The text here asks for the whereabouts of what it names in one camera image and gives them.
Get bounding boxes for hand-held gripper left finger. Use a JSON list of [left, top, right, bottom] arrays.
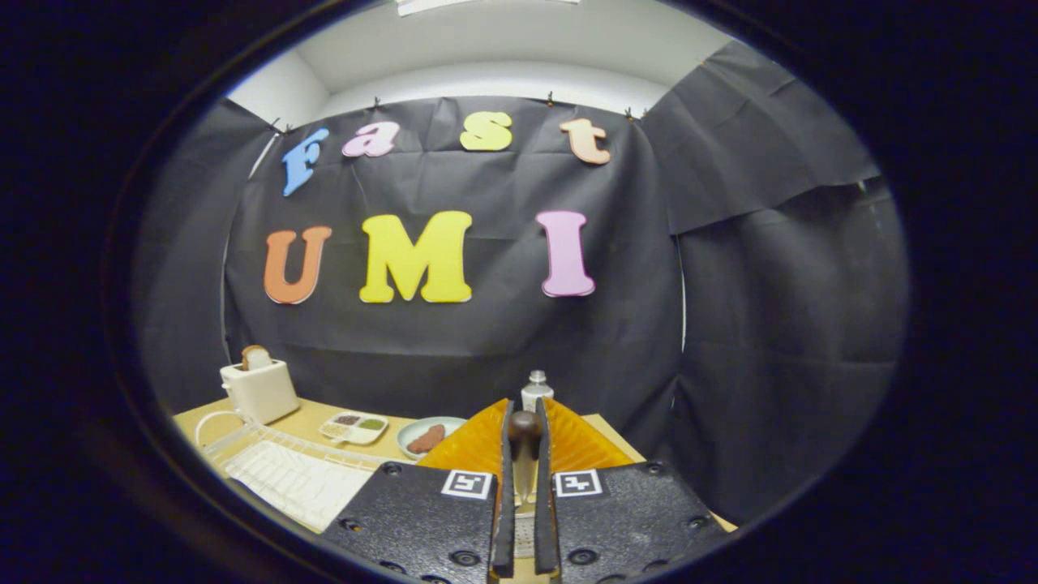
[[320, 397, 517, 582]]

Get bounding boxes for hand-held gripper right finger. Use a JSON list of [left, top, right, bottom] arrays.
[[533, 397, 731, 579]]

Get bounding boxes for white wire dish rack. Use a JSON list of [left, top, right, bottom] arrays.
[[195, 410, 390, 534]]

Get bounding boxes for pale green plate with meat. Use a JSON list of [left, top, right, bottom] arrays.
[[397, 416, 469, 462]]

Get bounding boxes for brown meat piece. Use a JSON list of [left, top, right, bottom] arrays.
[[407, 424, 447, 455]]

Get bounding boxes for white divided grain tray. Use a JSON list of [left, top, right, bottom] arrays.
[[319, 411, 390, 446]]

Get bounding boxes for white toaster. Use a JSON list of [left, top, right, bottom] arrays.
[[220, 359, 301, 425]]

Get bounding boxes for ceiling light panel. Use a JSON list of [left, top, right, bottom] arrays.
[[396, 0, 581, 17]]

